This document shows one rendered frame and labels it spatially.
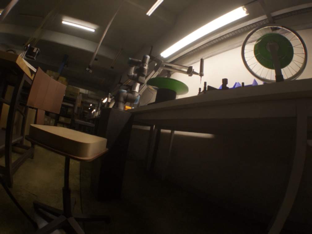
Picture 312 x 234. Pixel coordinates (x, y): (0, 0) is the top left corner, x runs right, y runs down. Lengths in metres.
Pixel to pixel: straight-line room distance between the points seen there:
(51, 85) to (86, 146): 0.52
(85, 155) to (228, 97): 0.59
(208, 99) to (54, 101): 0.89
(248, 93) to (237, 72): 1.28
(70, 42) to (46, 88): 5.93
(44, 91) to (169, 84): 0.79
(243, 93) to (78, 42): 6.57
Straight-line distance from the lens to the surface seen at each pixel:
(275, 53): 0.92
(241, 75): 1.72
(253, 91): 0.49
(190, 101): 0.64
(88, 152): 0.54
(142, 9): 3.82
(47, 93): 0.89
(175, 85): 0.86
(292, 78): 0.92
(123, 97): 1.24
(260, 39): 1.11
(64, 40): 6.86
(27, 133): 2.19
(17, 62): 1.01
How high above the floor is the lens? 0.70
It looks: 8 degrees up
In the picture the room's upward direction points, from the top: 11 degrees clockwise
